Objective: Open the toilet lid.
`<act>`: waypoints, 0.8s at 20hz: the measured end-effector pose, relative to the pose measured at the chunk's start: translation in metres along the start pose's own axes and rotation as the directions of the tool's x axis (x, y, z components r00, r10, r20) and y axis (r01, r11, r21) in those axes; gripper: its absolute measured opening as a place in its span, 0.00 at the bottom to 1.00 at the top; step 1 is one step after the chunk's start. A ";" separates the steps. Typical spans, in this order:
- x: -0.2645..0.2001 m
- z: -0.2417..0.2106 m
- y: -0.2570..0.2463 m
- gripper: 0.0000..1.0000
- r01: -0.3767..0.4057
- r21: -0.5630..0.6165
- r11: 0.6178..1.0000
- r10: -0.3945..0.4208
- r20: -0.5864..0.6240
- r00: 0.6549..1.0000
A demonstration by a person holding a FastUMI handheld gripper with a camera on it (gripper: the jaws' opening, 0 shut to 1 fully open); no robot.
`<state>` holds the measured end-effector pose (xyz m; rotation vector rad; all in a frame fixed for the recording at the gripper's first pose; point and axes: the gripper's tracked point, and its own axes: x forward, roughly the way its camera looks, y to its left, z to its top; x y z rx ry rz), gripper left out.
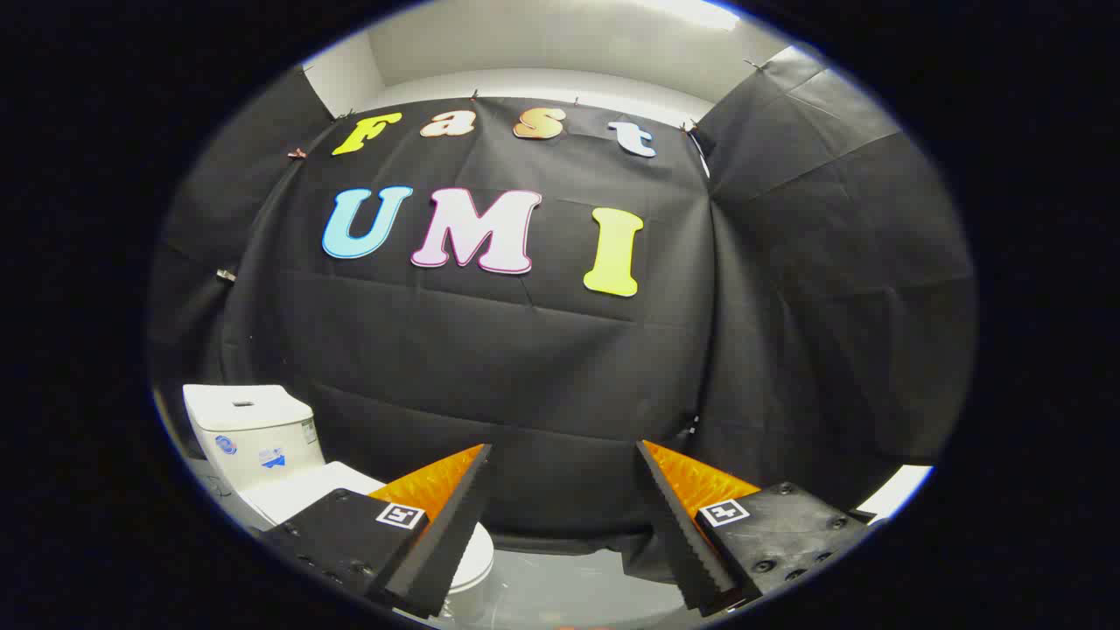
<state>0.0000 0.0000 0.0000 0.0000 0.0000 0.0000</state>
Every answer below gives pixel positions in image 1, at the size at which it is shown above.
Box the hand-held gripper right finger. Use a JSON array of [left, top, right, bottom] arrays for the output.
[[634, 439, 880, 615]]

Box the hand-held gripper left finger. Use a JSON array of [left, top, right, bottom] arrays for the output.
[[258, 443, 494, 620]]

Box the white ceramic toilet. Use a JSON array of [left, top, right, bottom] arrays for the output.
[[182, 383, 496, 618]]

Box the black backdrop cloth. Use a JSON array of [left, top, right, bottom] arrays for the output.
[[147, 45, 978, 561]]

